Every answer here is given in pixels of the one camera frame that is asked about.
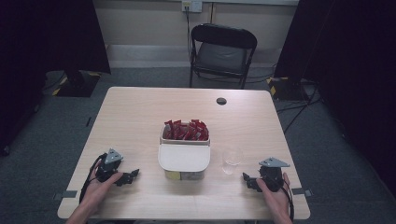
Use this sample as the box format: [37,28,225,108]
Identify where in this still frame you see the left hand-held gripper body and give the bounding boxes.
[94,147,132,185]

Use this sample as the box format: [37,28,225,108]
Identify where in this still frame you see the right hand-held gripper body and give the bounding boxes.
[258,156,291,193]

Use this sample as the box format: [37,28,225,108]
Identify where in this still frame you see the clear plastic cup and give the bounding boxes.
[221,147,244,176]

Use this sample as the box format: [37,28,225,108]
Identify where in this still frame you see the white box lid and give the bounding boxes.
[157,143,211,173]

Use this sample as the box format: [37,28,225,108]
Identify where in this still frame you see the white storage box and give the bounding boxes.
[159,121,212,182]

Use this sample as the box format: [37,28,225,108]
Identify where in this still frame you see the pile of red packets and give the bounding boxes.
[163,119,210,142]

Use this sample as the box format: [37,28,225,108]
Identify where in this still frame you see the person's right hand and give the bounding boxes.
[255,172,292,217]

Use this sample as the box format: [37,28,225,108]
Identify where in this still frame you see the person's left hand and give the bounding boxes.
[81,170,124,213]

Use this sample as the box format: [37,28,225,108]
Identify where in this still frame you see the grey tape strip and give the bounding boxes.
[52,189,78,202]
[290,187,314,198]

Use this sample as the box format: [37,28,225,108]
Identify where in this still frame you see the black stand base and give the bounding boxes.
[266,76,313,102]
[51,70,103,98]

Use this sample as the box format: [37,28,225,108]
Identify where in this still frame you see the black folding chair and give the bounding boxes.
[189,23,259,90]

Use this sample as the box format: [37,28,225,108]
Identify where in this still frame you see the dark curtain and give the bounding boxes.
[0,0,112,157]
[273,0,396,199]

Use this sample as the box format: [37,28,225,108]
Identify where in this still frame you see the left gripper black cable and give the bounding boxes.
[78,152,108,203]

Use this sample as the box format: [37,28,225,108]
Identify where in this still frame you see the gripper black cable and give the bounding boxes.
[78,152,108,203]
[281,178,296,222]

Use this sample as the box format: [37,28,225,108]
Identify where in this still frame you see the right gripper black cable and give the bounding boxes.
[281,178,296,222]

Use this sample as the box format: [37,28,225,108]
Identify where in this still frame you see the black floor cables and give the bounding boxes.
[275,83,324,135]

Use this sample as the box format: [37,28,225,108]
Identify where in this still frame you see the black wall cable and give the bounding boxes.
[185,6,193,64]

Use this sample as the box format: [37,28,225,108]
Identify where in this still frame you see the white wall socket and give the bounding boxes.
[181,0,204,14]

